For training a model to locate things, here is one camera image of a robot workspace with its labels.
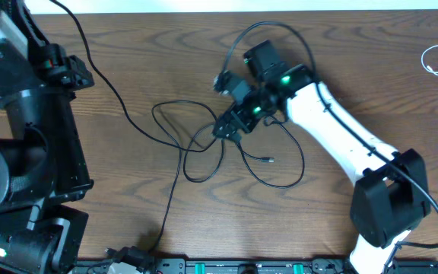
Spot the black usb cable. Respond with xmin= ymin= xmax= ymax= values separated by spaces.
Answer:
xmin=49 ymin=0 xmax=227 ymax=252
xmin=182 ymin=113 xmax=306 ymax=190

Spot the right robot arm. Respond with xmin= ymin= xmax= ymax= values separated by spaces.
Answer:
xmin=213 ymin=40 xmax=430 ymax=273

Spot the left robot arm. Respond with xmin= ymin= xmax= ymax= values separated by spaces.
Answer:
xmin=0 ymin=1 xmax=94 ymax=273

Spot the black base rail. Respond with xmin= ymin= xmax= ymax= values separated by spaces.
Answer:
xmin=70 ymin=245 xmax=438 ymax=274

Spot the right camera black cable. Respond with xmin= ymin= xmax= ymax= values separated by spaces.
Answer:
xmin=221 ymin=21 xmax=438 ymax=274

